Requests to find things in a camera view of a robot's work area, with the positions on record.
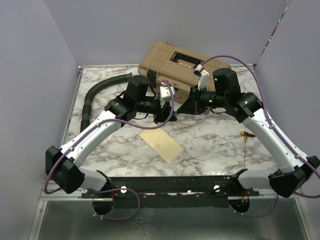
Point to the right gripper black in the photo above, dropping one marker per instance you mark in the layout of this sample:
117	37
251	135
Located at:
192	106

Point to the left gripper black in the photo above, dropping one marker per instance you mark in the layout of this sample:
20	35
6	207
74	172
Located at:
164	114

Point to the cream paper envelope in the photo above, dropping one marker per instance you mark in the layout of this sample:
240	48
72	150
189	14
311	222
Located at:
162	144

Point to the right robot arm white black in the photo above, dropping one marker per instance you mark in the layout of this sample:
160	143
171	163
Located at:
294	166

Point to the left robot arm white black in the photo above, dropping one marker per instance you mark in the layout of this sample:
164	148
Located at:
63	164

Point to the tan plastic toolbox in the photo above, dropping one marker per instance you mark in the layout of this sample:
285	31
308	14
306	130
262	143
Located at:
166	61

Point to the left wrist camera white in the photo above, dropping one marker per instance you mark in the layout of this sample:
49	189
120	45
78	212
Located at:
166	91

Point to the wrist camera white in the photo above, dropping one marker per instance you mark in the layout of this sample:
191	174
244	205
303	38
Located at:
202	75
166	91

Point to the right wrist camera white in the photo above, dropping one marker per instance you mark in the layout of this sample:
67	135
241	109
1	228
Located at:
202	75

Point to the yellow handled screwdriver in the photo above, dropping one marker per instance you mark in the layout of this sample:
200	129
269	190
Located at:
246	135

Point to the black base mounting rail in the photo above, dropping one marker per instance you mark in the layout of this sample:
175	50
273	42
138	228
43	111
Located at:
171	192

